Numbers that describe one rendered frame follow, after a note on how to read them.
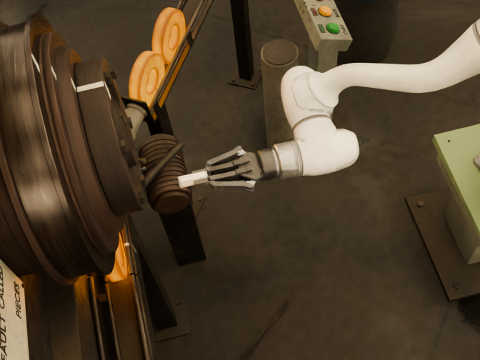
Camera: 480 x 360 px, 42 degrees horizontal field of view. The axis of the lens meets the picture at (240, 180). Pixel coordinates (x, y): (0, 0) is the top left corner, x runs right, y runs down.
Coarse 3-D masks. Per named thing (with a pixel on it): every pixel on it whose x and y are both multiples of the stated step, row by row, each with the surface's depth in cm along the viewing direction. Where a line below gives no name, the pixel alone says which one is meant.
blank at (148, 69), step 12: (144, 60) 167; (156, 60) 172; (132, 72) 166; (144, 72) 167; (156, 72) 175; (132, 84) 167; (144, 84) 169; (156, 84) 176; (132, 96) 169; (144, 96) 171
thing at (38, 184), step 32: (0, 32) 100; (32, 32) 97; (0, 64) 93; (32, 64) 91; (0, 96) 91; (32, 96) 90; (0, 128) 90; (32, 128) 90; (32, 160) 90; (32, 192) 91; (64, 192) 91; (32, 224) 93; (64, 224) 94; (64, 256) 98; (96, 256) 103
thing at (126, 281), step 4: (120, 232) 154; (124, 248) 152; (128, 268) 149; (128, 272) 149; (128, 276) 148; (120, 280) 148; (124, 280) 148; (128, 280) 147; (112, 284) 147; (116, 284) 147; (120, 284) 147; (124, 284) 147; (128, 284) 147; (112, 288) 147
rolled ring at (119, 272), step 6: (120, 240) 149; (120, 246) 149; (120, 252) 148; (120, 258) 147; (114, 264) 135; (120, 264) 138; (126, 264) 149; (114, 270) 136; (120, 270) 137; (126, 270) 146; (108, 276) 137; (114, 276) 138; (120, 276) 139; (126, 276) 144
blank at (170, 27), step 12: (168, 12) 173; (180, 12) 178; (156, 24) 172; (168, 24) 173; (180, 24) 180; (156, 36) 172; (168, 36) 175; (180, 36) 183; (156, 48) 174; (168, 48) 177; (168, 60) 179
